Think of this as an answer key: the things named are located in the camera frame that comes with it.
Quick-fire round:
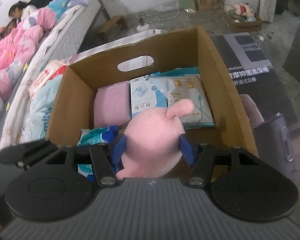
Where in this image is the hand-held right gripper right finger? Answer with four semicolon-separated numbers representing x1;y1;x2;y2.
179;134;259;187

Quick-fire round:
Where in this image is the white quilted mattress pad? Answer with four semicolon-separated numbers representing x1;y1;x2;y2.
0;4;100;145

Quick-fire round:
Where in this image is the beige and teal swab packet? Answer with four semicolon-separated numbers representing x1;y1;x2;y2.
165;74;215;128

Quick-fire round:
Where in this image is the light blue plastic bag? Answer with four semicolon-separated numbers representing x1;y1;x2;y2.
22;75;64;143

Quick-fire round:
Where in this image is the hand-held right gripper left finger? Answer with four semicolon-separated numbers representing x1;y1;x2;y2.
44;134;128;187

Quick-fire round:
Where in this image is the small wooden stool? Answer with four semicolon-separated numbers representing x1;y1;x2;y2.
97;15;128;40

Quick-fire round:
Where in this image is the pink sponge pack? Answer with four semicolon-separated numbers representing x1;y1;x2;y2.
94;82;132;128

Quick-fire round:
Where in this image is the brown cardboard box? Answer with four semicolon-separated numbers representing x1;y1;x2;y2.
45;26;259;180

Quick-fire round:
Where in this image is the white and blue mask packet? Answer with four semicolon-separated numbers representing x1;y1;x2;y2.
129;76;169;119

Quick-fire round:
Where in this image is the flat cardboard tray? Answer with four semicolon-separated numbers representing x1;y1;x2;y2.
224;14;263;32

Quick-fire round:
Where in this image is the white cable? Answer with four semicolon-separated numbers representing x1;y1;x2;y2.
137;0;185;23

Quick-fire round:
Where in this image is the white printed bedsheet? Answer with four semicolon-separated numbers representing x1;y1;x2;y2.
65;29;170;63

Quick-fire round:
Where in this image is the pink plush toy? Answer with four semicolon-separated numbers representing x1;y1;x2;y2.
116;99;194;179

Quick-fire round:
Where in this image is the red and white packet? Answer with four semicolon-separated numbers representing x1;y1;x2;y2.
29;60;69;98

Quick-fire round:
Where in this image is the grey box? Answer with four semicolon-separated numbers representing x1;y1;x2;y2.
282;11;300;93

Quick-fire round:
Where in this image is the red and yellow plush toy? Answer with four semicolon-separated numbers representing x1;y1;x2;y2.
224;2;253;17

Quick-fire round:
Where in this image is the blue and white tissue packet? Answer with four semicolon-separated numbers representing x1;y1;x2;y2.
77;125;119;180

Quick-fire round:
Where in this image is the dark printed floor poster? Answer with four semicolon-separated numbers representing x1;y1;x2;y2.
210;31;300;130

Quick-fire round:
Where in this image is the pink and grey quilt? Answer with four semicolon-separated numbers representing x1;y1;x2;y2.
0;7;57;123

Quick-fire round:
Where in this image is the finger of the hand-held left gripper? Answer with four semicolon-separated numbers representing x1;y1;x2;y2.
0;140;59;168

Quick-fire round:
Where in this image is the grey bin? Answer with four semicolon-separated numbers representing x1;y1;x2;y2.
252;112;298;183

